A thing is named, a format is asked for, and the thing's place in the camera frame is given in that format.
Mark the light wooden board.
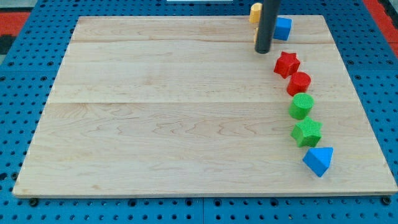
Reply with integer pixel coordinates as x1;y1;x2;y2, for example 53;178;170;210
13;15;397;198

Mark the yellow block behind rod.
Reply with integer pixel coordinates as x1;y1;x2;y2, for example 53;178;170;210
254;27;259;44

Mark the red star block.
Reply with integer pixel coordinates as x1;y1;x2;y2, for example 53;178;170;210
274;51;300;79

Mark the green cylinder block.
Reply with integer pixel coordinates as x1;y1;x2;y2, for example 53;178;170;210
289;93;315;120

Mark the red cylinder block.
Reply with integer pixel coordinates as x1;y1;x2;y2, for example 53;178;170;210
287;72;312;96

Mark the green star block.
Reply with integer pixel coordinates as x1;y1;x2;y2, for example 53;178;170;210
290;116;323;147

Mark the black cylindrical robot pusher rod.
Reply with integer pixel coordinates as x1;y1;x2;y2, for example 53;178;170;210
254;0;281;54

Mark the yellow block upper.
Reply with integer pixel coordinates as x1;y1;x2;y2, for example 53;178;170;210
249;2;263;24

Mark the blue cube block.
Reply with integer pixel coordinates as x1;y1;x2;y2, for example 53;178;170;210
273;17;292;40

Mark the blue triangular prism block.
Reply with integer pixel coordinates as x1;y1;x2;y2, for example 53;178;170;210
303;147;334;177

